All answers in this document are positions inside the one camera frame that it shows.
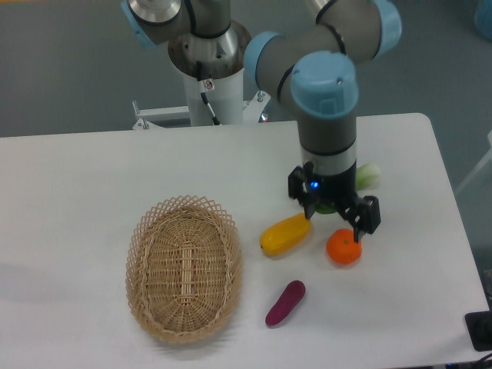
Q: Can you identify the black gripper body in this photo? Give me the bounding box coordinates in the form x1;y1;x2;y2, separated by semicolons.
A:
303;161;357;211

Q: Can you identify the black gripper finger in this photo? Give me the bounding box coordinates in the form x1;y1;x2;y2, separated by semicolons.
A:
288;166;318;220
337;194;381;243

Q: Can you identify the purple sweet potato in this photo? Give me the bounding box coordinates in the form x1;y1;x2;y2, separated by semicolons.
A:
264;280;306;327

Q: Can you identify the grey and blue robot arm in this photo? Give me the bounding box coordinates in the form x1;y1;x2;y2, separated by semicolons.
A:
121;1;402;241

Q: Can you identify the orange tangerine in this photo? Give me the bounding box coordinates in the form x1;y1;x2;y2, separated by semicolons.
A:
326;228;362;265

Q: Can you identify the green bok choy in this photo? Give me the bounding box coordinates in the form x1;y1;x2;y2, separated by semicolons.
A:
316;162;381;214

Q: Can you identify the yellow mango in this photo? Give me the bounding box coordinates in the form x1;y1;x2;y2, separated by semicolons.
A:
259;213;311;257

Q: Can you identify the woven wicker basket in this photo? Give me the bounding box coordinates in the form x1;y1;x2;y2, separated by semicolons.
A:
125;195;242;344

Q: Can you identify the black device at table edge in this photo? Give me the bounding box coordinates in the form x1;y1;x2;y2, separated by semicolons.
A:
464;311;491;352

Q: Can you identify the white metal base frame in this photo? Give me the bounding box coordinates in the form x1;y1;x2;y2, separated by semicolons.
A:
131;90;271;130

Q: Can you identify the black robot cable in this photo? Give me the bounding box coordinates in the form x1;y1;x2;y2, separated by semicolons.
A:
195;61;222;126

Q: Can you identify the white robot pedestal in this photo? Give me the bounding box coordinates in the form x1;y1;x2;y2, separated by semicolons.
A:
168;20;251;127

